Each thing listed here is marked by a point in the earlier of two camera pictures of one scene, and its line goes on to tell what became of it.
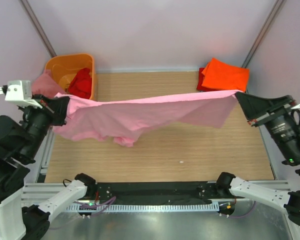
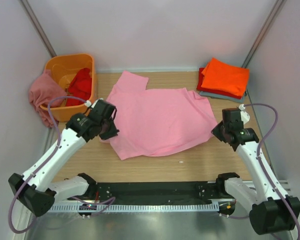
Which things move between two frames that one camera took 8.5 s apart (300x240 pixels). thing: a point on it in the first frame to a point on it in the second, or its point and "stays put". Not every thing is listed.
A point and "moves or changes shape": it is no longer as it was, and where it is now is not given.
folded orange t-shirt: x=219 y=75 stays put
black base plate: x=157 y=192 stays put
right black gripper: x=270 y=113 to x=220 y=133
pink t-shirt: x=126 y=120 moves or changes shape
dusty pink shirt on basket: x=45 y=85 stays put
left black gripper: x=50 y=113 to x=110 y=131
